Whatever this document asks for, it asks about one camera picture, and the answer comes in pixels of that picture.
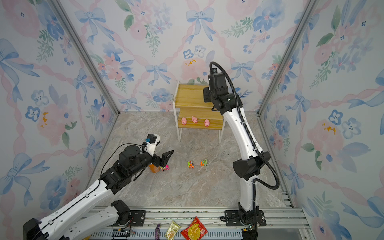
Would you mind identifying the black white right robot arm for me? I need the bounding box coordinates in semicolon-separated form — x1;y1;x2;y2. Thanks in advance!
204;73;265;226

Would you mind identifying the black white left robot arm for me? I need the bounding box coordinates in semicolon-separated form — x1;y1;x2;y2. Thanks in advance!
23;143;174;240

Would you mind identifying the wooden two-tier shelf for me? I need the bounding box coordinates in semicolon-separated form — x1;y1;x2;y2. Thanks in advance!
172;82;226;143

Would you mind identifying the pink green toy truck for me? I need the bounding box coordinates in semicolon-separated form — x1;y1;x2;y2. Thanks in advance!
162;165;170;171

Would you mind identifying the orange soda can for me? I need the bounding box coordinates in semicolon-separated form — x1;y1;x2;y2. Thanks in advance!
149;164;161;173

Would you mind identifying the yellow green snack packet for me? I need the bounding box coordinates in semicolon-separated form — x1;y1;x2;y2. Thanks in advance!
165;221;181;240

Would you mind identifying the purple small bottle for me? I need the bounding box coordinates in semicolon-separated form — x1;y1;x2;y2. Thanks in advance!
155;224;161;240

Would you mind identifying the red snack packet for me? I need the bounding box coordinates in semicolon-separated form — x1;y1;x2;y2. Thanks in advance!
181;217;208;240

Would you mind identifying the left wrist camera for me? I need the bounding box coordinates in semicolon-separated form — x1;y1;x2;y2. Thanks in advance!
144;134;161;157

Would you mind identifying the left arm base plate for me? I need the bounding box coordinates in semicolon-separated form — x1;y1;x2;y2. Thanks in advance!
110;210;147;227

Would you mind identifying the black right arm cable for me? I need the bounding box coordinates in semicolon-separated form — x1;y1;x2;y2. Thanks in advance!
209;61;280;229

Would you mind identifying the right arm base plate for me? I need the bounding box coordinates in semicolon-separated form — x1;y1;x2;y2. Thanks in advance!
220;210;267;228

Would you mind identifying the aluminium front rail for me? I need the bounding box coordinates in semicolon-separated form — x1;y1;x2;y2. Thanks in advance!
83;207;315;240

